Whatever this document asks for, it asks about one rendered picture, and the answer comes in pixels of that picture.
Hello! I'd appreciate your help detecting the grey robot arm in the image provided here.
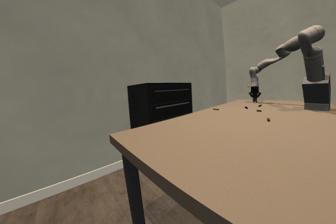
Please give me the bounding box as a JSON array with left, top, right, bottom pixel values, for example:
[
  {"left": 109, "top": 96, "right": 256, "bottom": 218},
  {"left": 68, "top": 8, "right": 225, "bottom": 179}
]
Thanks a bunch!
[{"left": 247, "top": 25, "right": 325, "bottom": 87}]

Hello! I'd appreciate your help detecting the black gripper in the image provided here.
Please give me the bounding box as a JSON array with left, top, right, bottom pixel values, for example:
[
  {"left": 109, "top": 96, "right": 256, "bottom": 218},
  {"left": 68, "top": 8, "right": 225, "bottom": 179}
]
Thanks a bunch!
[{"left": 249, "top": 87, "right": 261, "bottom": 102}]

